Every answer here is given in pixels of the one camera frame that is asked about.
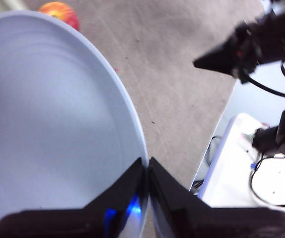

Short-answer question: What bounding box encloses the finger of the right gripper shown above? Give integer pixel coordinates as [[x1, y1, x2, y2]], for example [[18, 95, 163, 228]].
[[193, 23, 247, 76]]

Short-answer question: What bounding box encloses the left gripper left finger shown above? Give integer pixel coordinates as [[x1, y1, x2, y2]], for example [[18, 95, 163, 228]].
[[0, 157, 147, 238]]

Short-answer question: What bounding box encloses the thin black looped cable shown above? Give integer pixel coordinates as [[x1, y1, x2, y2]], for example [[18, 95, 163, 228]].
[[249, 155, 285, 208]]

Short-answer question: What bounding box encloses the red apple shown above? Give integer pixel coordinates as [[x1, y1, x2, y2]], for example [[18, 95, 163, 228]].
[[38, 1, 80, 31]]

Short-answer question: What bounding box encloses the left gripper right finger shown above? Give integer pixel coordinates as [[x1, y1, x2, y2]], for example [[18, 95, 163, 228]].
[[148, 156, 285, 238]]

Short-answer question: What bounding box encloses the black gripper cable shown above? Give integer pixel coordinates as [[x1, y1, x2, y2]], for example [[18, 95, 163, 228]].
[[246, 73, 285, 100]]

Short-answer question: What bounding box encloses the white platform with blue edge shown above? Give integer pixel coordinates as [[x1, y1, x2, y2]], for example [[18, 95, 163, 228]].
[[198, 113, 285, 209]]

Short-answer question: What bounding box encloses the blue plate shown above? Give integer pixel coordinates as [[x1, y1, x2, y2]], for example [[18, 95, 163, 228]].
[[0, 10, 149, 238]]

